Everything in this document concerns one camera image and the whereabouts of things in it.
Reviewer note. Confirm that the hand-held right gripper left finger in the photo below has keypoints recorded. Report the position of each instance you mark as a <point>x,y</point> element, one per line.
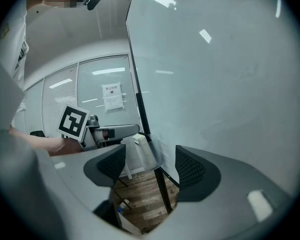
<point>105,169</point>

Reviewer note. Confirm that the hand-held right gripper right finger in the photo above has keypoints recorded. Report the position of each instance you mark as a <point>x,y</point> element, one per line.
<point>200,174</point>

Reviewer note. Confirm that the large white projection board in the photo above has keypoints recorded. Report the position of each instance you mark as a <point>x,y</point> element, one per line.
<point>215,84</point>

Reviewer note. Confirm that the person's white shirt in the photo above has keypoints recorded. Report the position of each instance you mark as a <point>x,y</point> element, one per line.
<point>12,41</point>

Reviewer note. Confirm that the white paper notice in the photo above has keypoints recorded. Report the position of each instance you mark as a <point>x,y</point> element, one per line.
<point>113,97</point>

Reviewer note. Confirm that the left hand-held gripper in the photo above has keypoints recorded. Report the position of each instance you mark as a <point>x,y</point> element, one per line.
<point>73,122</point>

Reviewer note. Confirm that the small white blue bottle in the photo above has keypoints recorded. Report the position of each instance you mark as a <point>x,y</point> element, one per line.
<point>124,205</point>

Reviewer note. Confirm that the cream plastic block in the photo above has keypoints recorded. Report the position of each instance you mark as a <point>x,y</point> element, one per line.
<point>141,140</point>

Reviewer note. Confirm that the black office chair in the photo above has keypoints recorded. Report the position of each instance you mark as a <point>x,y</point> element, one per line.
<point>37,133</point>

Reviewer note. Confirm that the person's left forearm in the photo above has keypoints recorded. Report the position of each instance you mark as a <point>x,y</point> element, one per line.
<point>47,142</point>

